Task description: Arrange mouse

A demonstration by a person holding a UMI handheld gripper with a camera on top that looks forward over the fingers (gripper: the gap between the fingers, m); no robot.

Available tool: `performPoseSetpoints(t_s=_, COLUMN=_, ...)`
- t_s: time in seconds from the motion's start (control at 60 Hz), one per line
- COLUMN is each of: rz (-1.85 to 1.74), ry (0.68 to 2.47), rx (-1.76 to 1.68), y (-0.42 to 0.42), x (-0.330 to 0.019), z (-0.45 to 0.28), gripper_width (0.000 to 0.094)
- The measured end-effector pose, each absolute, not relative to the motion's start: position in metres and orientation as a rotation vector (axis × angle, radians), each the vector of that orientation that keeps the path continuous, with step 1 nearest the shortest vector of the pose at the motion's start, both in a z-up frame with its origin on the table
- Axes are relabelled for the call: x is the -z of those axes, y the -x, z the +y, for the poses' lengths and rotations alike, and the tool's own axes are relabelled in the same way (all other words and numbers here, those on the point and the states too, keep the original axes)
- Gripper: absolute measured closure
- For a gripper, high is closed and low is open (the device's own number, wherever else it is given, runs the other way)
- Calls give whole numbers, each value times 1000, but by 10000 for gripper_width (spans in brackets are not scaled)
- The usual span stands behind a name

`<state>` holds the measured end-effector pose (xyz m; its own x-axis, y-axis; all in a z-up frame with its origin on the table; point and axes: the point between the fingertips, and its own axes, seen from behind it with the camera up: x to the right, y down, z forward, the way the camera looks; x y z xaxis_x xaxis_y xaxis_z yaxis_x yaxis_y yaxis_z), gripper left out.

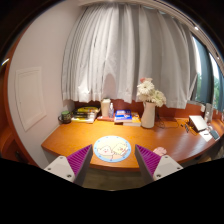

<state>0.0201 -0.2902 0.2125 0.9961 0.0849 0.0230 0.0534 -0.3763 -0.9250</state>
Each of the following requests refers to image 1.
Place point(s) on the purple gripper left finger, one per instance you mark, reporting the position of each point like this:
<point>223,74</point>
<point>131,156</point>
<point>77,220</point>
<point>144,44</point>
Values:
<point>73,167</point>

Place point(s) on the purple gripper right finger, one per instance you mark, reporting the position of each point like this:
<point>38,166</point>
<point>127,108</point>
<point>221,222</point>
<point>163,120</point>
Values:
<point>153,166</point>

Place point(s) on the pink computer mouse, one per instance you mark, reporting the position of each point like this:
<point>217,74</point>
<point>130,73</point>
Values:
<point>160,151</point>

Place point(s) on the round cartoon mouse pad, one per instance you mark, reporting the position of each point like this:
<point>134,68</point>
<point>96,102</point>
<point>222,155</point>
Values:
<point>112,149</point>

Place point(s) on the yellow book under blue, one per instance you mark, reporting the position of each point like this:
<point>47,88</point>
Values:
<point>135,120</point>

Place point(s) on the white ceramic vase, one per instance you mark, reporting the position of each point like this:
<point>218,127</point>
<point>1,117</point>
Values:
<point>148,116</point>

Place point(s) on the dark green mug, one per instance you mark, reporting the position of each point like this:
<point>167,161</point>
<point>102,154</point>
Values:
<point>65,117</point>

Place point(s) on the stack of yellow green books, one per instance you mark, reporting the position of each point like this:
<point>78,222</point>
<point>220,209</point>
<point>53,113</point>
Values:
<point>86,114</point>

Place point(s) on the clear sanitizer bottle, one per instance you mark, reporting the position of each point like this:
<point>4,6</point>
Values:
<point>111,110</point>

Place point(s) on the white tissue container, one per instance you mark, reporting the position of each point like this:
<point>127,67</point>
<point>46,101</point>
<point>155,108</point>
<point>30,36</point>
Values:
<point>105,103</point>

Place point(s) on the white daisy flower bouquet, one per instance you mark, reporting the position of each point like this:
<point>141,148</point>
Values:
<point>146,92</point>

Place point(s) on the dark calculator device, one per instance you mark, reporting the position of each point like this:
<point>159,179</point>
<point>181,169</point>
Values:
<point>214,134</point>

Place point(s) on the white pleated curtain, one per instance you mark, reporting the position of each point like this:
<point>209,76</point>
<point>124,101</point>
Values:
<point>113,46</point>

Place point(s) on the white framed wall panel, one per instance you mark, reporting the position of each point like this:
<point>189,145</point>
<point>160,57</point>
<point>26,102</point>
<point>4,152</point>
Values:
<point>29,96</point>

